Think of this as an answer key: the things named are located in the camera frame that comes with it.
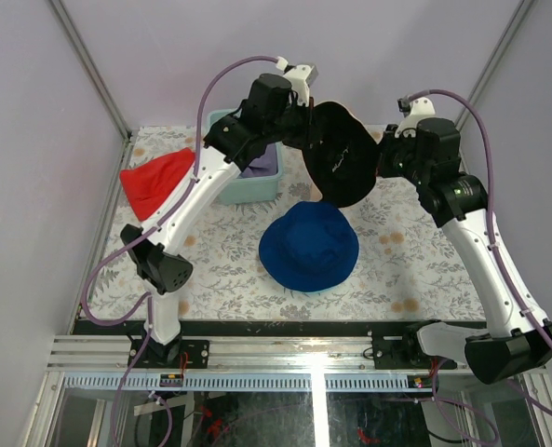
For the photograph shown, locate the red cloth hat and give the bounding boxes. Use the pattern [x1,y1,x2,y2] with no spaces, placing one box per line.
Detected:
[119,147,195,222]

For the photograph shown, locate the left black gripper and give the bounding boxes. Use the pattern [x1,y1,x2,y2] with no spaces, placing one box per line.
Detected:
[261,91,317,147]

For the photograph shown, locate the floral table mat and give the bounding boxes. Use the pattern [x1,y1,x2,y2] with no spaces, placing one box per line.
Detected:
[88,123,510,323]

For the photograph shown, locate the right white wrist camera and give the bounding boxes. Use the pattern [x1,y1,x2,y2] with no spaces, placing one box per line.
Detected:
[395,97,436,138]

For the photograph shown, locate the light teal plastic bin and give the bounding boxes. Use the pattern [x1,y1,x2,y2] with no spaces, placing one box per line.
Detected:
[207,107,284,206]

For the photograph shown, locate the purple cable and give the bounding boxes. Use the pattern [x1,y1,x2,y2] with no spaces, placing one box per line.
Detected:
[405,88,552,447]
[79,55,286,447]

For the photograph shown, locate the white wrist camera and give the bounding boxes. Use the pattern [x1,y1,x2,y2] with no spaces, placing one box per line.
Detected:
[276,57,318,106]
[395,97,436,138]

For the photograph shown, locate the lavender hat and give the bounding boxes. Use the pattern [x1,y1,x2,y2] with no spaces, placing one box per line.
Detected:
[240,143,278,179]

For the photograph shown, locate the aluminium frame post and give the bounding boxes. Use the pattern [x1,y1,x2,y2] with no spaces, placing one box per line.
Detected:
[47,0,133,141]
[468,0,537,106]

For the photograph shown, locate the right aluminium frame post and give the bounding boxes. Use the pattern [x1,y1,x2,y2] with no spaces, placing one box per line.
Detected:
[468,0,537,106]

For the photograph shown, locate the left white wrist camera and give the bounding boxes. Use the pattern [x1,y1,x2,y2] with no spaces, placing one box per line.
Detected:
[276,57,318,106]

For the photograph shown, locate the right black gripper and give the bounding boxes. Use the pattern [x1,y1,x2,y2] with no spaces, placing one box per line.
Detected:
[367,124,430,187]

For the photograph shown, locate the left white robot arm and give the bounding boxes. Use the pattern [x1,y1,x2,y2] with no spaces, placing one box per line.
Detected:
[120,66,314,368]

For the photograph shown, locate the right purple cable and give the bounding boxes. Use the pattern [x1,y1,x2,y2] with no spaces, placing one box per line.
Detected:
[405,88,552,447]

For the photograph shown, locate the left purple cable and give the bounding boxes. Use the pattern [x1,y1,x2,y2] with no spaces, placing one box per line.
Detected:
[79,55,286,447]

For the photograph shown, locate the dark blue bucket hat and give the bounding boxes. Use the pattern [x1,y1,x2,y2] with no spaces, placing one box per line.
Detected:
[258,201,359,293]

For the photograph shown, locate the black beige cap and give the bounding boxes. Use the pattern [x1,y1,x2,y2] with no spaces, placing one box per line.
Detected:
[303,102,381,209]

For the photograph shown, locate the left aluminium frame post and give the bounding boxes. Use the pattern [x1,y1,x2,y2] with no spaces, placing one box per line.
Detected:
[47,0,133,141]

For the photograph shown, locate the aluminium front rail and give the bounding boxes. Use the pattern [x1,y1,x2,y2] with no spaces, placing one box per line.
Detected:
[47,334,547,373]

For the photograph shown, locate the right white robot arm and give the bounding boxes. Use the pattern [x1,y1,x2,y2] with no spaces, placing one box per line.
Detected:
[379,117,552,385]

